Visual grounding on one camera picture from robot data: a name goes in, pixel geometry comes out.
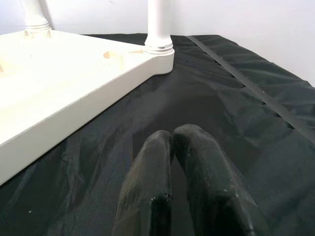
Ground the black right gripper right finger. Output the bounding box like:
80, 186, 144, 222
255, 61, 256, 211
172, 124, 271, 236

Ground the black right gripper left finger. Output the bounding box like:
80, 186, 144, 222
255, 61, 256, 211
112, 129, 173, 236

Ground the white plastic children table top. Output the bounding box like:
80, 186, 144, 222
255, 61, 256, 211
0, 29, 176, 186

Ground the white plastic table leg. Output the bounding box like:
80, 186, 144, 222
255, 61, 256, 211
21, 0, 52, 34
144, 0, 174, 55

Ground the black tablecloth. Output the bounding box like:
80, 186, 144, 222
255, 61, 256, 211
0, 33, 315, 236

